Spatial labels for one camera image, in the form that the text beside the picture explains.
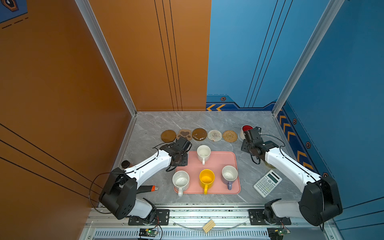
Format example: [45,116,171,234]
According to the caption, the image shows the pink plastic tray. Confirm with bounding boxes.
[176,151,241,195]

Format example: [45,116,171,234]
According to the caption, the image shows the circuit board right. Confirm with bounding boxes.
[267,229,291,240]

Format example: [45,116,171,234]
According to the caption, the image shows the white mug red inside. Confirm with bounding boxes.
[239,125,254,141]

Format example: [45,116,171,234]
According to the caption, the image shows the grey aluminium corner post right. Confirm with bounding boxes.
[272,0,345,117]

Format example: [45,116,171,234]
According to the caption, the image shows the orange black utility knife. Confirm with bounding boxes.
[137,185,159,194]

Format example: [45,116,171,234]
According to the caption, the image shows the grey aluminium corner post left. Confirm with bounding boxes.
[75,0,137,117]

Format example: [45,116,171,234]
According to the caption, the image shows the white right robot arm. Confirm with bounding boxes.
[241,140,343,226]

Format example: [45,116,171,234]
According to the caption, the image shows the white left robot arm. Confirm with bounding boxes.
[99,142,192,222]

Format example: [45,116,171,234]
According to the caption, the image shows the cream multicolour woven coaster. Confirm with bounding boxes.
[207,130,223,142]

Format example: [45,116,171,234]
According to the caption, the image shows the white scientific calculator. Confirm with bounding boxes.
[253,170,283,198]

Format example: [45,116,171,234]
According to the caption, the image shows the tan rattan coaster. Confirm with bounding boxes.
[222,130,238,143]

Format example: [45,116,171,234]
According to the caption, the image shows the lilac mug white inside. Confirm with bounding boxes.
[222,166,238,191]

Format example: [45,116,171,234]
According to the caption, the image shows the round brown wooden coaster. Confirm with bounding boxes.
[161,130,176,143]

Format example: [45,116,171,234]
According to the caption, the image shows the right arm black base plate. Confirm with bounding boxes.
[248,209,292,226]

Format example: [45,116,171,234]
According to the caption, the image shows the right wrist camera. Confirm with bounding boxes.
[244,127,263,144]

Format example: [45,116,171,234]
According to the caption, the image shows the grey aluminium corner post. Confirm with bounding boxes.
[75,0,137,117]
[272,0,345,117]

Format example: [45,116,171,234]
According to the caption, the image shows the yellow mug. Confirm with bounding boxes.
[199,169,215,195]

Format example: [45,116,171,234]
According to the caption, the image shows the aluminium front rail frame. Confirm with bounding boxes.
[80,204,343,240]

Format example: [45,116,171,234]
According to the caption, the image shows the green circuit board left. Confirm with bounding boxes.
[139,229,159,240]

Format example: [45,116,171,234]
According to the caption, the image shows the paw shaped cork coaster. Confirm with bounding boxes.
[176,129,193,141]

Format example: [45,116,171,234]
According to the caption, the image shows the chipped brown wooden coaster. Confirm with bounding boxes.
[192,128,208,141]

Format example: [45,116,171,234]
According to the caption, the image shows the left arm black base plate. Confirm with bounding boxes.
[128,209,170,226]

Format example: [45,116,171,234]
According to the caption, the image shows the small wooden block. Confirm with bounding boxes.
[202,219,216,234]

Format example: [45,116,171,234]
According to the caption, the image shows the spice jar black lid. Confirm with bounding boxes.
[121,160,131,169]

